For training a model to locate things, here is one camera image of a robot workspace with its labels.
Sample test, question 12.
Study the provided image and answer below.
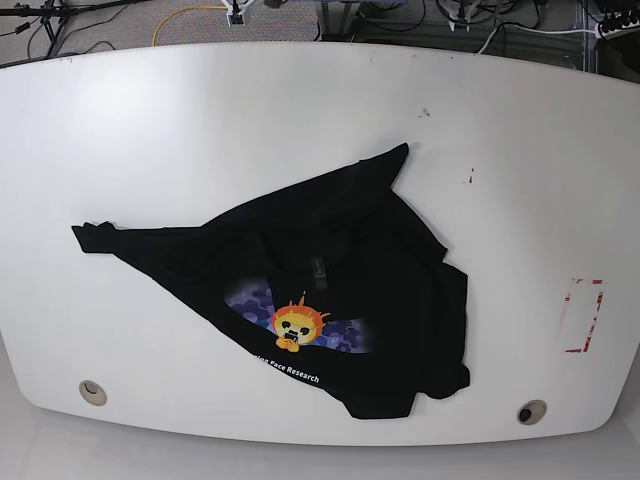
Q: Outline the black printed T-shirt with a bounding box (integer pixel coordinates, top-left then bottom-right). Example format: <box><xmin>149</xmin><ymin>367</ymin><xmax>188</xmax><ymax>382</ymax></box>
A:
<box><xmin>73</xmin><ymin>144</ymin><xmax>471</xmax><ymax>420</ymax></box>

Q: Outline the red tape marking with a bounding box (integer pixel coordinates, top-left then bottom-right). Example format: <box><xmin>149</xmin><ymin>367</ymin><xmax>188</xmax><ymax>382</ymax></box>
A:
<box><xmin>561</xmin><ymin>278</ymin><xmax>605</xmax><ymax>354</ymax></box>

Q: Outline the black tripod stand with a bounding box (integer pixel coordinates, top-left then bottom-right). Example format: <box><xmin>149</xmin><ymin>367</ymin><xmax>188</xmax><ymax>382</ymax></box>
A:
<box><xmin>1</xmin><ymin>0</ymin><xmax>142</xmax><ymax>59</ymax></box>

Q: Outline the white power strip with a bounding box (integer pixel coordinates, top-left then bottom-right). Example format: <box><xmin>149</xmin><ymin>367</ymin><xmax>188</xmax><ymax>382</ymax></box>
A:
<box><xmin>596</xmin><ymin>12</ymin><xmax>639</xmax><ymax>39</ymax></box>

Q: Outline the white cable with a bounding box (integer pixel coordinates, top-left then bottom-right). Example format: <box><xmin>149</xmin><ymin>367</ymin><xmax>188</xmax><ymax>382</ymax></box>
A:
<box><xmin>474</xmin><ymin>24</ymin><xmax>599</xmax><ymax>55</ymax></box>

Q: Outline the right table cable grommet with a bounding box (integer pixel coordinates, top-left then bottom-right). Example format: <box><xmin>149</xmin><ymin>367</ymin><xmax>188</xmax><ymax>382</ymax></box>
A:
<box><xmin>516</xmin><ymin>399</ymin><xmax>547</xmax><ymax>426</ymax></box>

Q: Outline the table cable grommet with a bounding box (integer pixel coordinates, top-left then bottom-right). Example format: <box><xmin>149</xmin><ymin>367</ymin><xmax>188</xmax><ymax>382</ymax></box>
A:
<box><xmin>79</xmin><ymin>380</ymin><xmax>107</xmax><ymax>407</ymax></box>
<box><xmin>516</xmin><ymin>399</ymin><xmax>547</xmax><ymax>426</ymax></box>

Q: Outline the left table cable grommet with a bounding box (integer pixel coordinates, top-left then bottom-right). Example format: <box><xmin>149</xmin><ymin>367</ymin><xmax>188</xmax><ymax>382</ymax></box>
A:
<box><xmin>79</xmin><ymin>380</ymin><xmax>107</xmax><ymax>407</ymax></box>

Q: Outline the aluminium frame rack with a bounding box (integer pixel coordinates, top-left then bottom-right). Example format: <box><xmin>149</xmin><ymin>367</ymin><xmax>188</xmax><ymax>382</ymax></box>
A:
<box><xmin>313</xmin><ymin>1</ymin><xmax>599</xmax><ymax>73</ymax></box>

